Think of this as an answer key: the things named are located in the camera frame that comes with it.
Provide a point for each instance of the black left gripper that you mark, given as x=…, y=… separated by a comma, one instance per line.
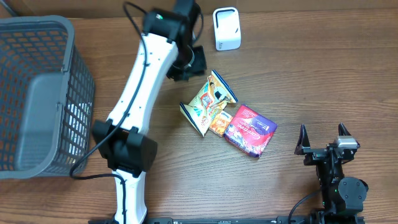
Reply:
x=196, y=67

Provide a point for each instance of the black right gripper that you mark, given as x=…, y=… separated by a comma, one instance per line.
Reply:
x=314, y=154

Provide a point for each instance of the yellow snack bag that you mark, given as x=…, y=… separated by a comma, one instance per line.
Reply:
x=210, y=101

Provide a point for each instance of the orange tissue packet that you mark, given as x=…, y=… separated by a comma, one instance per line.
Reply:
x=220, y=123

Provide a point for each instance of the red purple pad package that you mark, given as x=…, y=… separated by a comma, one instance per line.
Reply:
x=250, y=131

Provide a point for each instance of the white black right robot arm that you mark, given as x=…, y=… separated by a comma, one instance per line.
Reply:
x=342, y=196

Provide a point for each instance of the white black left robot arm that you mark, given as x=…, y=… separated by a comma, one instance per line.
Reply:
x=166, y=50

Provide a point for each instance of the white barcode scanner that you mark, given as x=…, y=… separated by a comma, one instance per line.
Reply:
x=227, y=28

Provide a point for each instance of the gray plastic shopping basket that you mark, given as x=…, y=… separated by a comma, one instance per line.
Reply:
x=47, y=98

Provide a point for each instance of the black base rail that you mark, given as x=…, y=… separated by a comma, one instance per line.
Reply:
x=277, y=220

